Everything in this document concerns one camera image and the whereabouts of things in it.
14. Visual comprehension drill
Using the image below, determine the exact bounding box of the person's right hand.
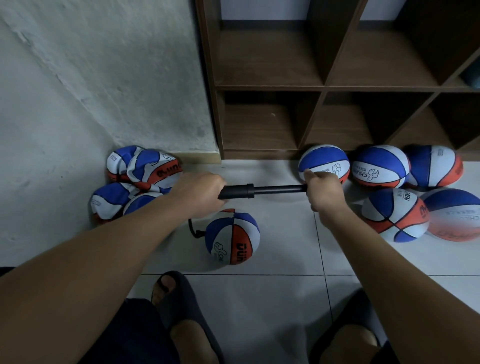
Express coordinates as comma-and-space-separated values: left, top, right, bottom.
303, 169, 348, 228

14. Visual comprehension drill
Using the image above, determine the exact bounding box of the person's left hand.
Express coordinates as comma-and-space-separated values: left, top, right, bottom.
168, 171, 228, 220

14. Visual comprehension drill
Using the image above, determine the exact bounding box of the person's right forearm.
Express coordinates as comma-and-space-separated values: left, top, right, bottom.
320, 208, 480, 364

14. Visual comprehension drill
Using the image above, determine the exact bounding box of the black sandal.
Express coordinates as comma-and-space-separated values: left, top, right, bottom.
150, 270, 226, 364
309, 288, 387, 364

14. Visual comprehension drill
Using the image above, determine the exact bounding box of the blue white red basketball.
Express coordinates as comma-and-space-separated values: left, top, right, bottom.
361, 186, 432, 243
122, 191, 172, 216
351, 144, 412, 189
297, 144, 352, 185
106, 145, 144, 183
422, 187, 480, 243
204, 210, 262, 266
126, 148, 183, 192
90, 181, 140, 225
405, 144, 465, 191

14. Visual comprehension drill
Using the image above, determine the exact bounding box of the black hand pump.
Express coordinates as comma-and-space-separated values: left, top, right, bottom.
187, 183, 309, 240

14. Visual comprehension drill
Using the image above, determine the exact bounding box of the brown wooden cubby shelf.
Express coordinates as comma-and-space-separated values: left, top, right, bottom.
195, 0, 480, 162

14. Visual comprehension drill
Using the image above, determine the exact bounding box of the person's left foot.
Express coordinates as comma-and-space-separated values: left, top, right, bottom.
153, 276, 220, 364

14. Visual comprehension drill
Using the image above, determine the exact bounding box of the person's left forearm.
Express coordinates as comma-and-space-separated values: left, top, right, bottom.
0, 196, 192, 364

